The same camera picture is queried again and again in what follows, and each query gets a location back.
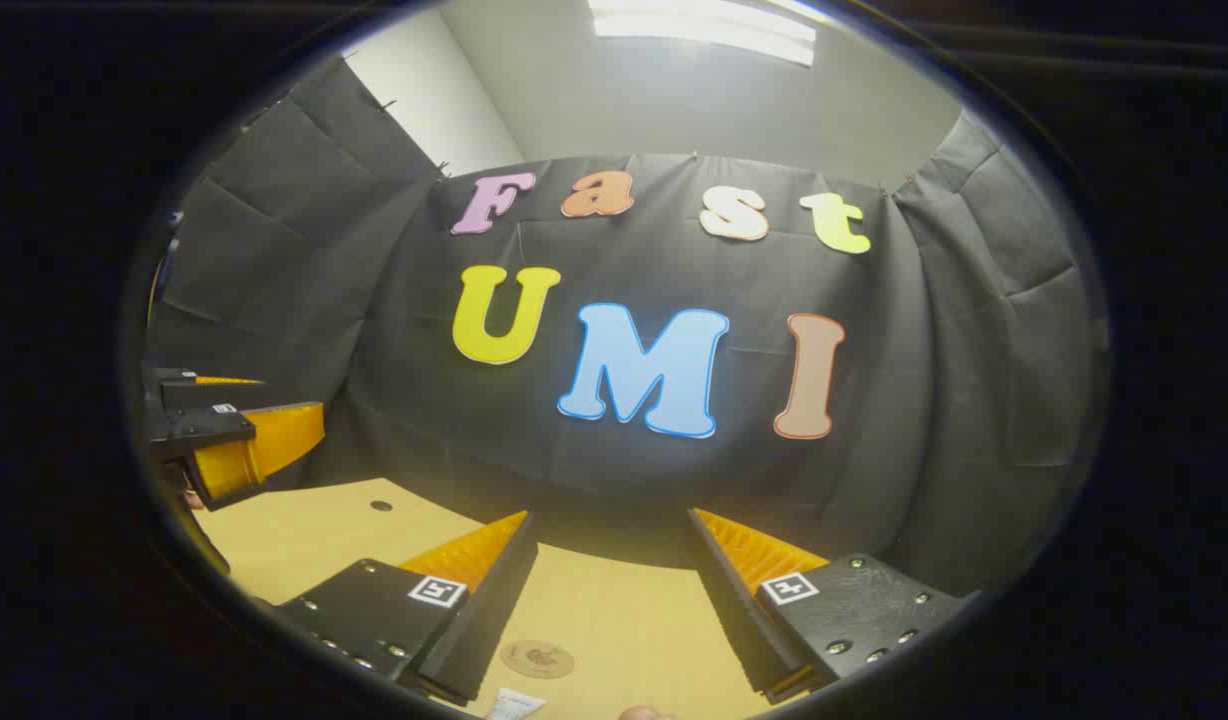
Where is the wooden desktop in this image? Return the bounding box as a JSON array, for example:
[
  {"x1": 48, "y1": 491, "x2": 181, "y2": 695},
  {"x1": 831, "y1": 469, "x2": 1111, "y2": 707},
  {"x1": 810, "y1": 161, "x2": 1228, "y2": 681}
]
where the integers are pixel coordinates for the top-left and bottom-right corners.
[{"x1": 192, "y1": 477, "x2": 775, "y2": 720}]

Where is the ceiling light panel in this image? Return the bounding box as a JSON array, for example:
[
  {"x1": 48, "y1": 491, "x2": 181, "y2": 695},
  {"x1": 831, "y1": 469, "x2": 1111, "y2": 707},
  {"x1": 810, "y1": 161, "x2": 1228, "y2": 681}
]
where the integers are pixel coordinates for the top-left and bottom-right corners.
[{"x1": 587, "y1": 0, "x2": 820, "y2": 68}]

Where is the black backdrop cloth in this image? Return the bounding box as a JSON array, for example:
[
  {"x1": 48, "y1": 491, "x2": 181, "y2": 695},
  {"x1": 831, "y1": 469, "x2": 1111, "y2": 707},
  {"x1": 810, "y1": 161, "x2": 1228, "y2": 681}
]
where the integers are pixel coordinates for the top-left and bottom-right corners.
[{"x1": 144, "y1": 55, "x2": 1110, "y2": 601}]

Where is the round wooden coaster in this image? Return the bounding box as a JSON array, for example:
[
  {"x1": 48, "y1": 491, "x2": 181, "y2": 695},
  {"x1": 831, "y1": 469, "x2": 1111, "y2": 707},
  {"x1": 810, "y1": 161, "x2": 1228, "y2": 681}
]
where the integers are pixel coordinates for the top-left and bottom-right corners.
[{"x1": 500, "y1": 640, "x2": 576, "y2": 680}]

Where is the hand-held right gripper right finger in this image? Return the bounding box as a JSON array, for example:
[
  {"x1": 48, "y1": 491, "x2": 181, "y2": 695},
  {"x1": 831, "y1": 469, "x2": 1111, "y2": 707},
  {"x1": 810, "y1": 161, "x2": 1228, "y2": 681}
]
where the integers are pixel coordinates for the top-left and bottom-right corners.
[{"x1": 687, "y1": 508, "x2": 978, "y2": 705}]

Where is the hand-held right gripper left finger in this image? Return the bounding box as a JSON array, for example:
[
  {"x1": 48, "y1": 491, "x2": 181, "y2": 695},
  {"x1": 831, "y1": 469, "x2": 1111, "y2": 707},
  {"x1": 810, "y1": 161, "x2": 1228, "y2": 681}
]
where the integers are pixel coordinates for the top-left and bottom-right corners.
[{"x1": 274, "y1": 511, "x2": 539, "y2": 706}]

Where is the white toothpaste tube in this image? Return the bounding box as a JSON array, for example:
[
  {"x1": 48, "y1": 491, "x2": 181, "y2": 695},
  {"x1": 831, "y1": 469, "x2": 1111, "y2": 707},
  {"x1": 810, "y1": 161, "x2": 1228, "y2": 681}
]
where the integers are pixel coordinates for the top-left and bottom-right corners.
[{"x1": 486, "y1": 688, "x2": 547, "y2": 720}]

